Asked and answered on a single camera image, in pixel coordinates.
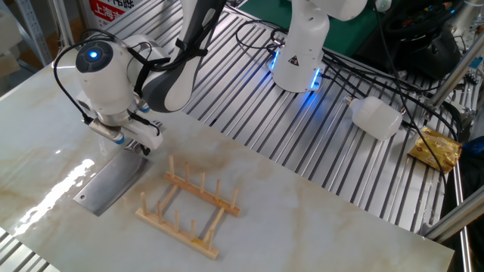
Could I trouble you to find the thin black cable loop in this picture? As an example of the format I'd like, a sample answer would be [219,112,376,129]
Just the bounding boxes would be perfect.
[234,18,290,54]

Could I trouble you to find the black camera cable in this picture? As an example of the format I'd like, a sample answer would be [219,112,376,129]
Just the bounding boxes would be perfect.
[52,37,95,126]

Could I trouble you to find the gold snack packet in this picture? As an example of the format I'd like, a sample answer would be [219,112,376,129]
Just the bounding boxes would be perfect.
[407,126,464,175]

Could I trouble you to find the marble pattern board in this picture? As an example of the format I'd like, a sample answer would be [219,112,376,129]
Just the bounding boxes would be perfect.
[0,45,455,272]

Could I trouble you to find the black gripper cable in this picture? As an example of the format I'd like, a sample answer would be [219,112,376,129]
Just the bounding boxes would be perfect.
[128,111,162,137]

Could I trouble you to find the white LED bulb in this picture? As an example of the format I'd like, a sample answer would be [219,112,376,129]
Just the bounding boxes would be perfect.
[343,94,404,142]

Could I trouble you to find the wooden peg knife rack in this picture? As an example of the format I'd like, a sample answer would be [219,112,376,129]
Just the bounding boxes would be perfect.
[135,154,242,261]

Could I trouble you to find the thick black cable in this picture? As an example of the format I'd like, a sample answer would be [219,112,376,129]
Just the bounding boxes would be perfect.
[321,48,462,143]

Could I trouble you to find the black steering wheel controller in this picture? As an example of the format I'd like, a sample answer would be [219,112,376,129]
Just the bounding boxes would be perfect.
[353,0,463,81]

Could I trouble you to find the steel cleaver knife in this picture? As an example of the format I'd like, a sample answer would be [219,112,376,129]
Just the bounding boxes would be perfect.
[73,120,164,217]

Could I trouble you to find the blue object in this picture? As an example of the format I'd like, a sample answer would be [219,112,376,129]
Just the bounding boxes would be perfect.
[461,135,484,159]

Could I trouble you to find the aluminium frame post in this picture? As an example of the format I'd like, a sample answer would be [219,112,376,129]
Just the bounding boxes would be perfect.
[426,33,484,111]
[48,0,86,52]
[420,184,484,243]

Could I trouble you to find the grey perforated shelf upright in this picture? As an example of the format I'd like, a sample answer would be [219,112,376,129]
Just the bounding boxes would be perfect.
[14,0,53,67]

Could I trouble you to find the green mat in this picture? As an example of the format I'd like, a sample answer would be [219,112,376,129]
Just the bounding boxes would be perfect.
[237,0,383,58]

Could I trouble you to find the red and white sign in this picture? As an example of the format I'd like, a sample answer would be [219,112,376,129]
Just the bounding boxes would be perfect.
[88,0,143,28]

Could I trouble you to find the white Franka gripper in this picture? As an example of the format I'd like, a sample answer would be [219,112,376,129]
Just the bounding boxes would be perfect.
[76,90,164,157]

